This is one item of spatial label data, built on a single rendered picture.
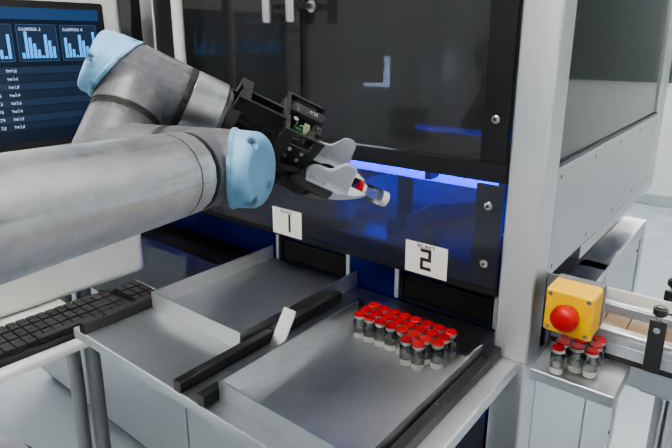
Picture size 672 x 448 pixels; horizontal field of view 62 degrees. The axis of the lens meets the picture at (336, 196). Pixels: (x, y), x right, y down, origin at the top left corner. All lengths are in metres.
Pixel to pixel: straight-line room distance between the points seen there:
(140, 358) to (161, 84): 0.54
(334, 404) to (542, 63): 0.58
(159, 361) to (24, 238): 0.69
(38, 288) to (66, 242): 1.10
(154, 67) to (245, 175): 0.19
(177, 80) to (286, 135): 0.13
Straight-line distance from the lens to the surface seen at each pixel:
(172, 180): 0.44
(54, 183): 0.36
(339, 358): 0.97
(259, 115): 0.65
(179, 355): 1.02
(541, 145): 0.88
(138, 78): 0.63
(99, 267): 1.52
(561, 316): 0.91
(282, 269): 1.32
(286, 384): 0.92
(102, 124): 0.61
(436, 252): 1.00
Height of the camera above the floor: 1.40
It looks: 16 degrees down
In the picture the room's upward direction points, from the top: straight up
